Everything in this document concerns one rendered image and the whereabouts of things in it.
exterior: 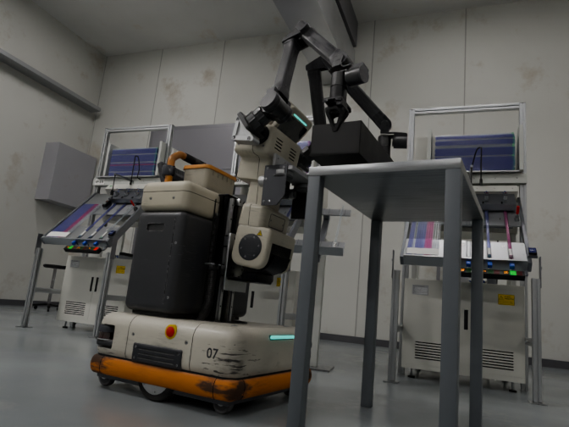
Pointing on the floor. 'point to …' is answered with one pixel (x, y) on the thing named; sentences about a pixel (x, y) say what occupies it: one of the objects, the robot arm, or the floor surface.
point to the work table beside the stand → (386, 195)
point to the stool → (50, 285)
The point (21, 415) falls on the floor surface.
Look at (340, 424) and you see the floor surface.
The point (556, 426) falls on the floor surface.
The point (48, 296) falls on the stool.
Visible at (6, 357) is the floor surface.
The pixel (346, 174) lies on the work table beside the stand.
